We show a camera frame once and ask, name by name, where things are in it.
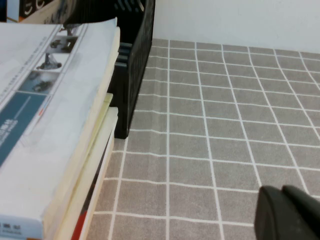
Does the white car suspension book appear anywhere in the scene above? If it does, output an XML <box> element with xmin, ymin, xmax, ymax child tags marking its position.
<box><xmin>0</xmin><ymin>16</ymin><xmax>121</xmax><ymax>240</ymax></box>

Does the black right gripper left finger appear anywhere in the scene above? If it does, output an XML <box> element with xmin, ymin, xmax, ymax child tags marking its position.
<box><xmin>254</xmin><ymin>185</ymin><xmax>320</xmax><ymax>240</ymax></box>

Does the black mesh book stand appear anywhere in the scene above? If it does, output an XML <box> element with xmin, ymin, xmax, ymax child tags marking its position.
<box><xmin>62</xmin><ymin>0</ymin><xmax>156</xmax><ymax>140</ymax></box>

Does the orange-edged white ROS2 book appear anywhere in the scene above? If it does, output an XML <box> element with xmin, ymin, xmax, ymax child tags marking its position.
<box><xmin>53</xmin><ymin>92</ymin><xmax>119</xmax><ymax>240</ymax></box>

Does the pale green white book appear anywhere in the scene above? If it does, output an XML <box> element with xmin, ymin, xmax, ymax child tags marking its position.
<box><xmin>72</xmin><ymin>129</ymin><xmax>116</xmax><ymax>240</ymax></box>

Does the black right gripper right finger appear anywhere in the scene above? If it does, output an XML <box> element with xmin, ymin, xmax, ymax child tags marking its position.
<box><xmin>282</xmin><ymin>184</ymin><xmax>320</xmax><ymax>225</ymax></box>

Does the dark mobile robot book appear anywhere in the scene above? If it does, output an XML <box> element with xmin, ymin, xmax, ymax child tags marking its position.
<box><xmin>19</xmin><ymin>0</ymin><xmax>55</xmax><ymax>18</ymax></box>

